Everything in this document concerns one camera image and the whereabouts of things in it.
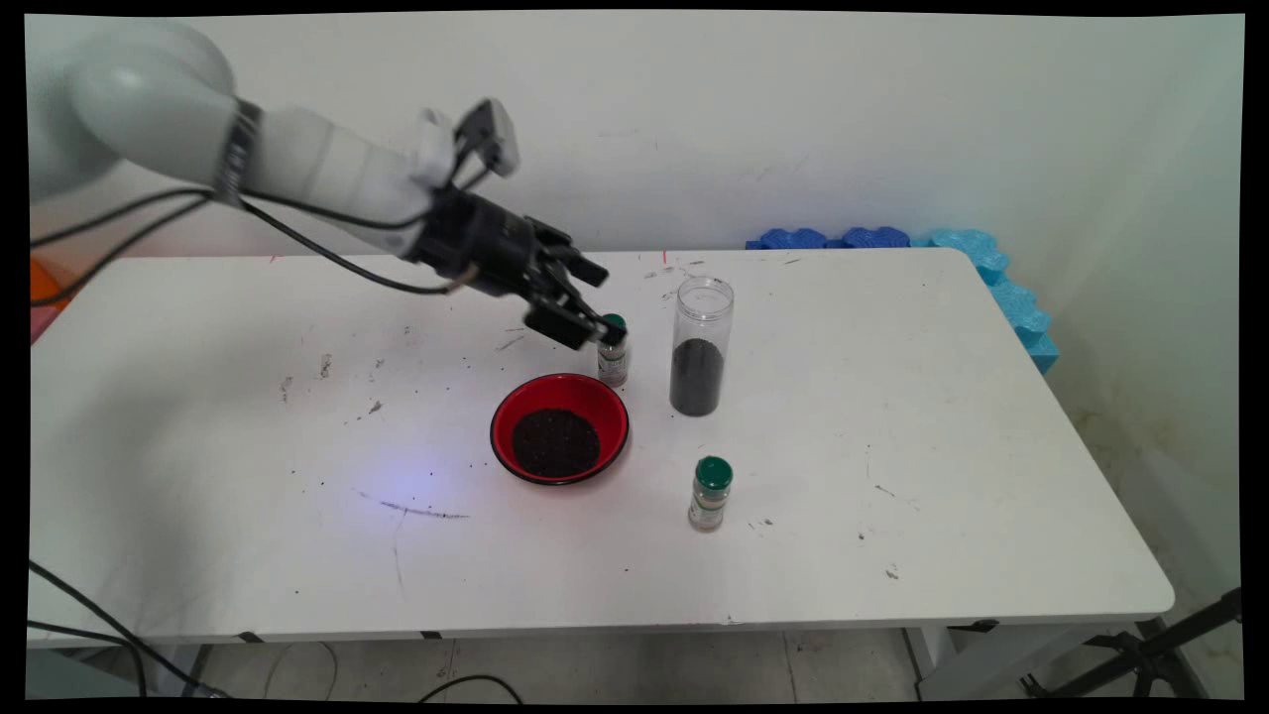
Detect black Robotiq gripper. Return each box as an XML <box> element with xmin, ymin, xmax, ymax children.
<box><xmin>402</xmin><ymin>188</ymin><xmax>628</xmax><ymax>351</ymax></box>

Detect tall clear jar black granules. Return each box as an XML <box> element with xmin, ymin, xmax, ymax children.
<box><xmin>670</xmin><ymin>277</ymin><xmax>736</xmax><ymax>417</ymax></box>

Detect small spice bottle green cap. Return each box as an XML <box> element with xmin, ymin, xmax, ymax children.
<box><xmin>688</xmin><ymin>456</ymin><xmax>735</xmax><ymax>534</ymax></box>
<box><xmin>598</xmin><ymin>313</ymin><xmax>631</xmax><ymax>388</ymax></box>

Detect red bowl black rim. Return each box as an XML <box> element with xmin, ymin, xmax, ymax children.
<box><xmin>490</xmin><ymin>373</ymin><xmax>631</xmax><ymax>487</ymax></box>

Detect black granule pile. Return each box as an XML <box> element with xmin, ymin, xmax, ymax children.
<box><xmin>511</xmin><ymin>408</ymin><xmax>602</xmax><ymax>479</ymax></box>

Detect light blue foam mat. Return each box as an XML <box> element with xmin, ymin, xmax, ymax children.
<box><xmin>912</xmin><ymin>228</ymin><xmax>1060</xmax><ymax>376</ymax></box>

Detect orange foam block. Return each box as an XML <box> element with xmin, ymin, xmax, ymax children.
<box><xmin>30</xmin><ymin>256</ymin><xmax>75</xmax><ymax>310</ymax></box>

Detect white table leg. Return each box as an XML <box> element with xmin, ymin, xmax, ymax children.
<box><xmin>139</xmin><ymin>645</ymin><xmax>211</xmax><ymax>695</ymax></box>

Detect black tripod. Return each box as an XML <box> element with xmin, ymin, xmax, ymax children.
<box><xmin>1021</xmin><ymin>587</ymin><xmax>1242</xmax><ymax>700</ymax></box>

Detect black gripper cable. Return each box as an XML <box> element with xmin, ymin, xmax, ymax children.
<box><xmin>30</xmin><ymin>196</ymin><xmax>482</xmax><ymax>306</ymax></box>

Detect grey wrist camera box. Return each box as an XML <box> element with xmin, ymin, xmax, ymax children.
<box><xmin>454</xmin><ymin>97</ymin><xmax>521</xmax><ymax>179</ymax></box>

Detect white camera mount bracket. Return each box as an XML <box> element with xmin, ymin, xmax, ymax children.
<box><xmin>414</xmin><ymin>107</ymin><xmax>459</xmax><ymax>187</ymax></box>

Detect black camera cable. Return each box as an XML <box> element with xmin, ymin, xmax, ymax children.
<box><xmin>30</xmin><ymin>119</ymin><xmax>497</xmax><ymax>249</ymax></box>

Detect black velcro cable strap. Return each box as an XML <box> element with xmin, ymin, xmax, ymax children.
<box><xmin>213</xmin><ymin>99</ymin><xmax>261</xmax><ymax>204</ymax></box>

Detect black floor cable loop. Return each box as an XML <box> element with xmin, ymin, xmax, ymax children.
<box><xmin>416</xmin><ymin>674</ymin><xmax>523</xmax><ymax>703</ymax></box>

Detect black hanging robot cable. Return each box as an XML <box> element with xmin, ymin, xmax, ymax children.
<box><xmin>28</xmin><ymin>560</ymin><xmax>229</xmax><ymax>695</ymax></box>

